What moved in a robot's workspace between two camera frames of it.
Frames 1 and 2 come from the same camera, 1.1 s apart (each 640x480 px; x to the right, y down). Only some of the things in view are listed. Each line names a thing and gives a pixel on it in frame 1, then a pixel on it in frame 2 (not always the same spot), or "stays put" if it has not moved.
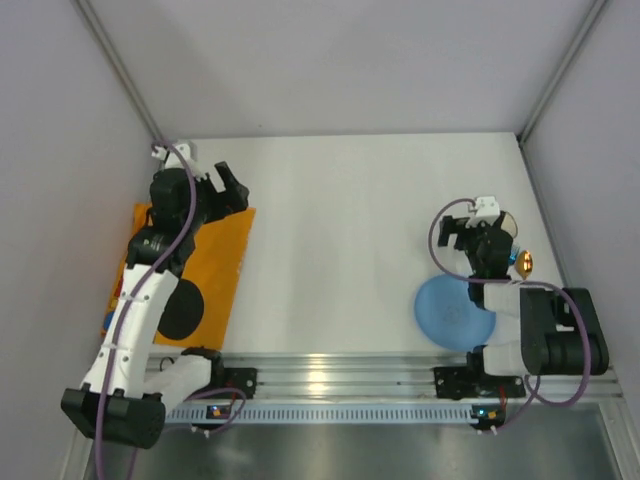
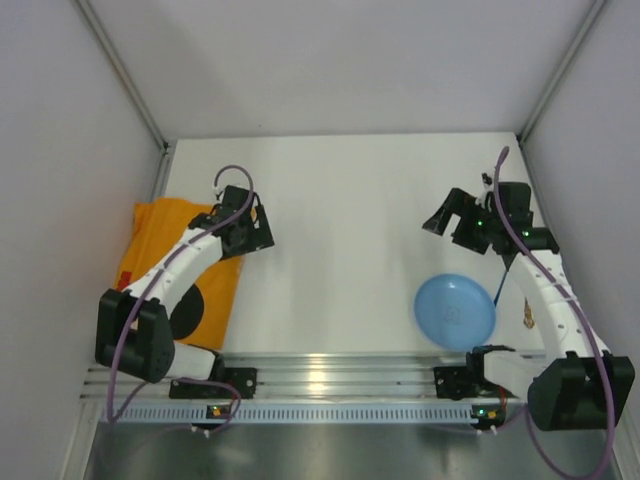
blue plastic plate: (446, 314) stays put
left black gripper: (213, 191) to (263, 228)
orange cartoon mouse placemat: (199, 305) stays put
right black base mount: (467, 382) stays put
